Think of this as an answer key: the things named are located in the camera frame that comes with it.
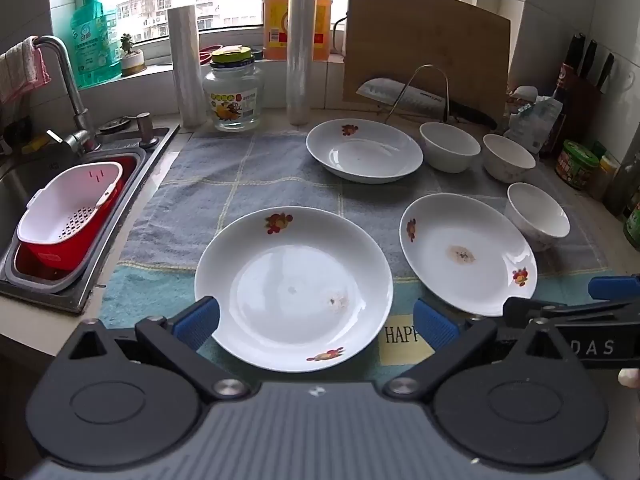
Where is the wooden knife block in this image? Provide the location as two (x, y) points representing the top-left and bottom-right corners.
(552, 32), (617, 157)

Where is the stainless steel sink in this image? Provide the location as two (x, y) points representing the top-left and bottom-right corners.
(0, 121), (181, 315)

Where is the glass jar with green lid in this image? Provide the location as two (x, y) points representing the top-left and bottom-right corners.
(202, 46), (265, 132)

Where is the steel kitchen faucet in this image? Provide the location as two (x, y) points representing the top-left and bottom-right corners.
(32, 35), (101, 157)

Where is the clear cling film roll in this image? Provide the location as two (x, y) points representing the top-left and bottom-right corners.
(285, 0), (319, 129)

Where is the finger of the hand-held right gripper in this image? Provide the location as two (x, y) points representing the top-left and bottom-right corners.
(502, 297), (640, 330)
(588, 274), (640, 303)

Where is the white bowl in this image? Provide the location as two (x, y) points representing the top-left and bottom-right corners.
(419, 121), (482, 174)
(506, 182), (571, 252)
(482, 133), (538, 184)

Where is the teal printed towel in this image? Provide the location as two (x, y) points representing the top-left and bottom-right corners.
(99, 261), (618, 391)

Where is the white plastic bag roll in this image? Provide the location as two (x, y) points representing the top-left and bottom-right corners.
(167, 4), (204, 129)

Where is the pink dish towel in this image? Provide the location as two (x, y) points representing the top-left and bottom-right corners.
(0, 36), (52, 107)

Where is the small bottle with yellow cap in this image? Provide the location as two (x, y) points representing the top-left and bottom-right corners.
(587, 152), (621, 202)

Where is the steel cleaver with black handle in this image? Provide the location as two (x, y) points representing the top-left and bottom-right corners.
(355, 77), (499, 131)

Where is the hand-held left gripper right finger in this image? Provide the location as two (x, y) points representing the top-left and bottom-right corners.
(382, 297), (573, 404)

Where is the red collapsible drain basin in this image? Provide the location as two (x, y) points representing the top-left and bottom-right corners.
(0, 152), (151, 295)

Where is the green detergent bottle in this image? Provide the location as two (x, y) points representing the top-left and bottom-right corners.
(70, 0), (121, 89)

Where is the small potted plant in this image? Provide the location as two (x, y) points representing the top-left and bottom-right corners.
(118, 33), (146, 77)

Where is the white plate with fruit print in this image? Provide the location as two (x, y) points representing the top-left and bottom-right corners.
(194, 206), (394, 373)
(399, 192), (538, 318)
(305, 119), (425, 185)

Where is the metal wire rack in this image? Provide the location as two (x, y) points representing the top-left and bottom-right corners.
(384, 64), (454, 126)

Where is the dark glass bottle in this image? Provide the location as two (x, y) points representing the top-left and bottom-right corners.
(604, 152), (640, 217)

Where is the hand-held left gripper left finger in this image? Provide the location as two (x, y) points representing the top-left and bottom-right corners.
(65, 296), (253, 404)

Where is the clear plastic bag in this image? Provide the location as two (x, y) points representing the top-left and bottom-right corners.
(504, 85), (564, 154)

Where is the steel soap dispenser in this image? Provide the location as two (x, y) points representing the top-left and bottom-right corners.
(132, 111), (154, 147)

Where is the white colander basket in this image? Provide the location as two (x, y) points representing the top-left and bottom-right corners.
(17, 162), (125, 259)

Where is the grey checked cloth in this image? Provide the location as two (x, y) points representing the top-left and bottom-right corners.
(120, 125), (608, 281)

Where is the orange cooking oil bottle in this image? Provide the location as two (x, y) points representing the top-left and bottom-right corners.
(263, 0), (334, 60)

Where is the sink drain plug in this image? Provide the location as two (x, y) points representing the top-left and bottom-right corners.
(97, 116), (134, 134)

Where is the bamboo cutting board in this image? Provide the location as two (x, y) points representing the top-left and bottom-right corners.
(332, 0), (512, 124)

